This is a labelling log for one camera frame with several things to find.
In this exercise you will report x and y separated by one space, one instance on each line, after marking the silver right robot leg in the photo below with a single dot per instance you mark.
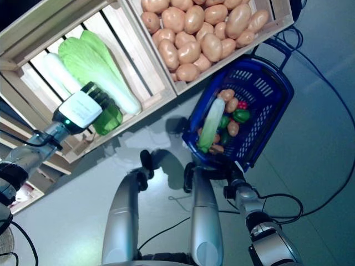
205 216

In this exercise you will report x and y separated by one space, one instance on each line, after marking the wooden potato crate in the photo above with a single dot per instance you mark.
281 14

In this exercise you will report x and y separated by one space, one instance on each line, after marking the silver left robot leg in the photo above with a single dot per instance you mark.
122 207

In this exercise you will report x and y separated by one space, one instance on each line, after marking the black round object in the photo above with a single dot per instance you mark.
298 9

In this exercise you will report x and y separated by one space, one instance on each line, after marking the large tan potato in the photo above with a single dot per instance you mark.
238 20

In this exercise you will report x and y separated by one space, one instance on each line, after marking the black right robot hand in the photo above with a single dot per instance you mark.
238 171

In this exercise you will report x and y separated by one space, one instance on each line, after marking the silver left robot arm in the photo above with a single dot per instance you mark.
25 158

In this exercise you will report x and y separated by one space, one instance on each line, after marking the silver robot leg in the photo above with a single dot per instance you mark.
205 216
122 207

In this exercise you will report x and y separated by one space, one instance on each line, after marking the blue plastic shopping basket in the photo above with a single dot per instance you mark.
194 122

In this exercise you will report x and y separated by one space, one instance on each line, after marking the robot waist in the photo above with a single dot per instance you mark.
166 260

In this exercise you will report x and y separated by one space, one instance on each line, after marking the small red pepper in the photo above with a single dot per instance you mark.
243 105

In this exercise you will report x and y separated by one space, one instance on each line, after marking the green bell pepper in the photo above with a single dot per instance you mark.
224 138
224 122
241 115

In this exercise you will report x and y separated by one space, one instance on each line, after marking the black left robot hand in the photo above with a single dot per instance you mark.
80 109

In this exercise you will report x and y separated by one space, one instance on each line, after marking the black left robot foot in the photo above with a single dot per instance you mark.
146 160

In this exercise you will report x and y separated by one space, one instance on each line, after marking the black right robot foot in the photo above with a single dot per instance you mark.
188 177

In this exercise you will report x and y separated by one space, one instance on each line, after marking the green white napa cabbage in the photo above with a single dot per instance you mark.
91 63
55 69
212 122

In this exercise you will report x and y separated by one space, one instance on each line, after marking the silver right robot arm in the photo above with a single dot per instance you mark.
244 194

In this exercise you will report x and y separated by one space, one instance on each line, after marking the black robot foot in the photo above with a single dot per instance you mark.
146 160
188 177

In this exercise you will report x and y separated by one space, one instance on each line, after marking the wooden slatted cabbage crate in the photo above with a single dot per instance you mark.
133 41

